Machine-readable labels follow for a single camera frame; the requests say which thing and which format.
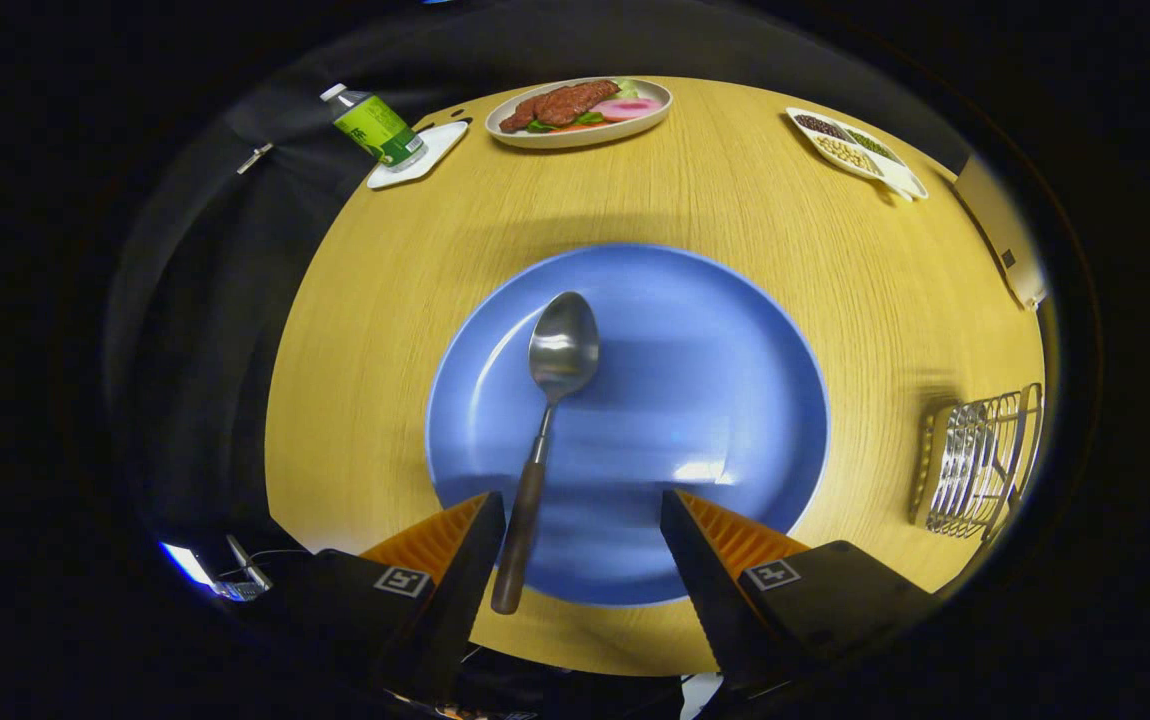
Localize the wooden handle steel spoon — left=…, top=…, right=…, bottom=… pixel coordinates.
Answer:
left=491, top=291, right=601, bottom=615

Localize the white keyboard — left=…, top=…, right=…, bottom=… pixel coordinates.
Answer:
left=225, top=535, right=273, bottom=601

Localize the brown grilled steak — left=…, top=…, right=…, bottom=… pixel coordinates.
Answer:
left=499, top=80, right=621, bottom=133

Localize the perforated steel tray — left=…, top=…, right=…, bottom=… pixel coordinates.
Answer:
left=910, top=383, right=1044, bottom=541

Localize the lit computer monitor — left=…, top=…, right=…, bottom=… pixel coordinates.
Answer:
left=160, top=540, right=221, bottom=593

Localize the white square coaster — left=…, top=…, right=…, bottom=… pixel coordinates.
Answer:
left=367, top=121, right=470, bottom=191

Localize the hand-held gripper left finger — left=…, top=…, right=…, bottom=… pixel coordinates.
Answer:
left=275, top=490, right=506, bottom=701

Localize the blue round plate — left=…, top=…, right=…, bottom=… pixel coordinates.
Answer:
left=425, top=243, right=831, bottom=608

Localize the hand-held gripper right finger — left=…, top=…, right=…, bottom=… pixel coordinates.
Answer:
left=660, top=490, right=936, bottom=701

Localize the green label plastic bottle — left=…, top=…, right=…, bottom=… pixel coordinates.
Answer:
left=321, top=83, right=428, bottom=169

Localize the white toaster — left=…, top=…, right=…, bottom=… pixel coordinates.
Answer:
left=953, top=155, right=1048, bottom=311

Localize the beige oval food plate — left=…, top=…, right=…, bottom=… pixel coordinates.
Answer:
left=485, top=77, right=674, bottom=150

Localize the pink ham slice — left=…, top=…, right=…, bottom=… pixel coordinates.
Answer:
left=592, top=97, right=664, bottom=123

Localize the white divided bean dish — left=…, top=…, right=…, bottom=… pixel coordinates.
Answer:
left=786, top=107, right=930, bottom=203

